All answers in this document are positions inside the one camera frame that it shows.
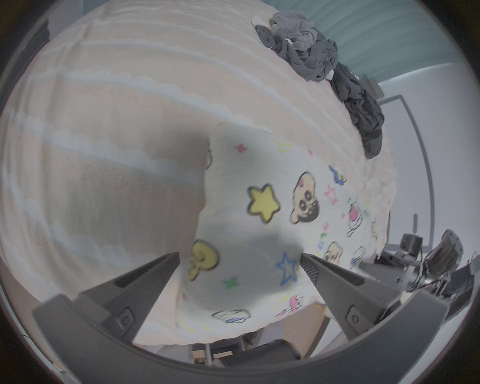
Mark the pile of clothes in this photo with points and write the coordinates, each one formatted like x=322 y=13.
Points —
x=307 y=52

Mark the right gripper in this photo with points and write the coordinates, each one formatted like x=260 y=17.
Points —
x=408 y=273

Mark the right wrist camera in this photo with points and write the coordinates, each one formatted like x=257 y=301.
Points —
x=410 y=243

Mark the blue-green curtain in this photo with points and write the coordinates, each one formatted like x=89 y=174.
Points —
x=375 y=30

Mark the bed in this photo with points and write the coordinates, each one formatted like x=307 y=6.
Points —
x=112 y=112

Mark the black garment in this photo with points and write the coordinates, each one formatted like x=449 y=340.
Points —
x=363 y=112

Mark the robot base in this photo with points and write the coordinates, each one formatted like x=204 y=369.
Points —
x=262 y=352

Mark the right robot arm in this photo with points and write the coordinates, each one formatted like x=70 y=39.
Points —
x=446 y=251

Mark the white printed pyjama top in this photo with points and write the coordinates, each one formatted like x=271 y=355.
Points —
x=262 y=168

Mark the grey bedside table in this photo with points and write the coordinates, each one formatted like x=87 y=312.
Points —
x=373 y=86

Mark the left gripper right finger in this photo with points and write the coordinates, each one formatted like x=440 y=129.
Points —
x=352 y=300

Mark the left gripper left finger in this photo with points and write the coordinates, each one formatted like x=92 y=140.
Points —
x=127 y=300

